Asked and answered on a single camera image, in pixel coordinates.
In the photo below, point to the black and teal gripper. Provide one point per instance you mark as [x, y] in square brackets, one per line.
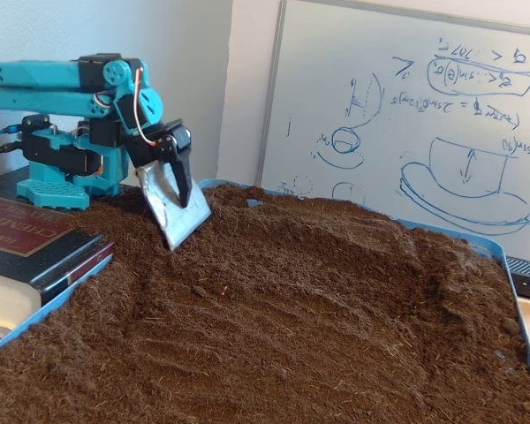
[173, 149]

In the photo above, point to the blue tray of brown soil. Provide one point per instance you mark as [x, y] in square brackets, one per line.
[291, 331]

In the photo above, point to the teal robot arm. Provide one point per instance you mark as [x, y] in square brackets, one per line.
[35, 75]

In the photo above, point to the black chemistry handbook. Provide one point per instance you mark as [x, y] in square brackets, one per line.
[26, 229]

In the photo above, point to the whiteboard with blue drawings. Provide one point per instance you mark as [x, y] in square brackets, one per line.
[424, 132]

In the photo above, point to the blue plastic tray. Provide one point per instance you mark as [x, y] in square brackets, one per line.
[497, 247]

